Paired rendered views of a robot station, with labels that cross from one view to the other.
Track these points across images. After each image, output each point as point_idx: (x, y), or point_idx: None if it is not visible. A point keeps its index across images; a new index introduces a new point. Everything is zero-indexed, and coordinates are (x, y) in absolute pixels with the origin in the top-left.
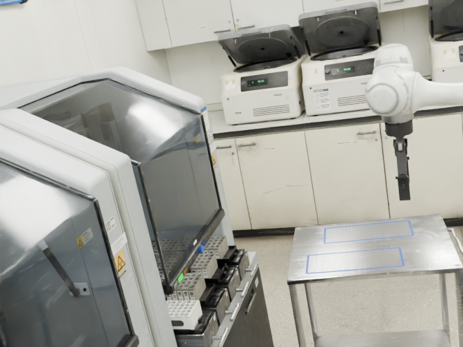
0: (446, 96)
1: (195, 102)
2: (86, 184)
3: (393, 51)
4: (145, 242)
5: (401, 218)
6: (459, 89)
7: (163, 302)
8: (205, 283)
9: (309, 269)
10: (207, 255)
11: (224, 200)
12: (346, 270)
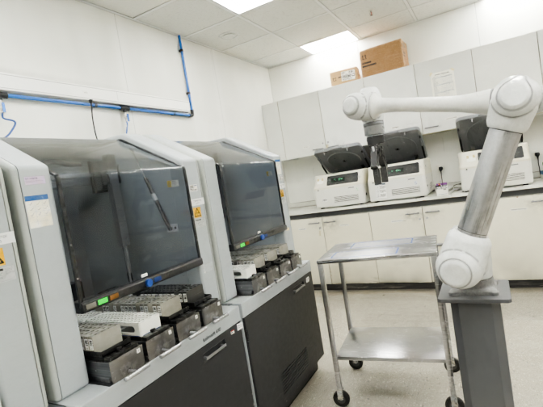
0: (390, 103)
1: (271, 155)
2: (180, 159)
3: (367, 89)
4: (219, 211)
5: (408, 237)
6: (399, 100)
7: (228, 254)
8: None
9: (333, 257)
10: (270, 249)
11: (288, 222)
12: (356, 256)
